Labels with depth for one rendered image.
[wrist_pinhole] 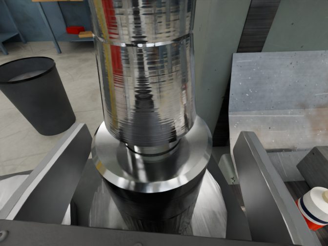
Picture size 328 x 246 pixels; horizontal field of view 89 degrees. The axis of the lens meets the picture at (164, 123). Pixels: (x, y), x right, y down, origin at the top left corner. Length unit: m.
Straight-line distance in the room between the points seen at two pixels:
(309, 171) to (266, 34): 0.30
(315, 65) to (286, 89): 0.09
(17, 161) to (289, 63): 1.97
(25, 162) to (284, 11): 1.92
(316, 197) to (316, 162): 0.11
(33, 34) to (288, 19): 4.96
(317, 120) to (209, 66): 0.33
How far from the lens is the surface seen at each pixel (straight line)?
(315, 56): 0.58
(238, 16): 0.45
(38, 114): 1.84
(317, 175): 0.43
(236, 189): 0.37
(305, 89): 0.58
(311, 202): 0.32
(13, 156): 2.04
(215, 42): 0.45
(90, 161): 0.17
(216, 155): 0.66
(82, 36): 3.99
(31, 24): 5.07
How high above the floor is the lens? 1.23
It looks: 43 degrees down
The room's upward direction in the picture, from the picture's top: 1 degrees counter-clockwise
